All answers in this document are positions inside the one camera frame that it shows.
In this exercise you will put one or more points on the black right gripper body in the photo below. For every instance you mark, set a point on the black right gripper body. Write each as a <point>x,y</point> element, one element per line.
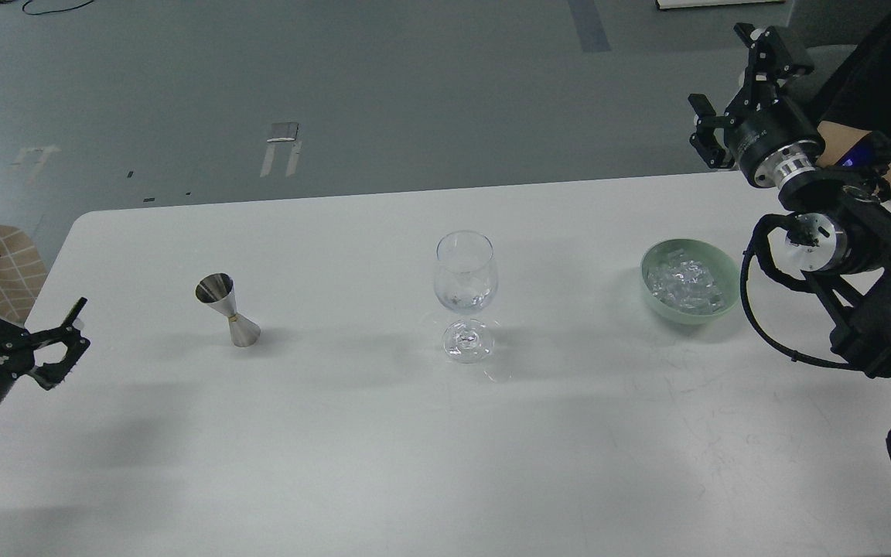
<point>774,142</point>

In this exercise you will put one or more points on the beige checkered chair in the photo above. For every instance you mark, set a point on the beige checkered chair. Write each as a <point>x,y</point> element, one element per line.
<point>22,274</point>

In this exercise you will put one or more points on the clear ice cubes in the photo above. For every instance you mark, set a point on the clear ice cubes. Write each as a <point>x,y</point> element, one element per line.
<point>686,285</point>

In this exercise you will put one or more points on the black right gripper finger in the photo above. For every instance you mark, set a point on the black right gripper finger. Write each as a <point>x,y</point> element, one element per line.
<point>776,57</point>
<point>705,139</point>

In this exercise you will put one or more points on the clear wine glass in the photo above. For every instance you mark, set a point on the clear wine glass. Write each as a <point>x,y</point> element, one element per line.
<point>465,282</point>

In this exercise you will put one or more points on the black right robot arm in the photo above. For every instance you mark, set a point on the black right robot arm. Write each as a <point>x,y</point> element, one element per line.
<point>833,240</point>

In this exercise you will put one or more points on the steel cocktail jigger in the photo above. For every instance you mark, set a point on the steel cocktail jigger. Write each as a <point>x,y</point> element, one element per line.
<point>218,291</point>

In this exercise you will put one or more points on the green bowl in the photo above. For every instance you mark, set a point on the green bowl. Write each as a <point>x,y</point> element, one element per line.
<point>718,261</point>

